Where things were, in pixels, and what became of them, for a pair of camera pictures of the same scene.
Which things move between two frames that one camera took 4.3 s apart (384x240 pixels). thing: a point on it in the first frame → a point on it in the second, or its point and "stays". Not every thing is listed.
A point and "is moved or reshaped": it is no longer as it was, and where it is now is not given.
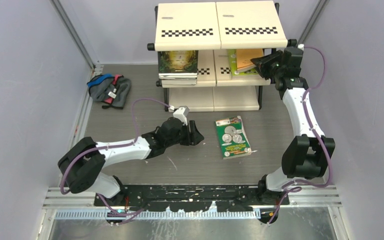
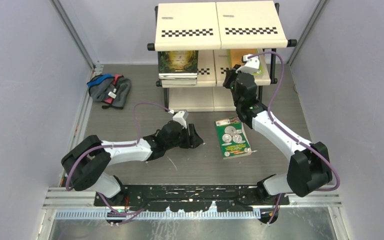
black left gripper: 198,137 stays
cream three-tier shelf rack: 212,29 stays
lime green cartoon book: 232,58 is moved or reshaped
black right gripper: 262,63 → 231,74
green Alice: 178,63 stays
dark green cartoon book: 233,141 stays
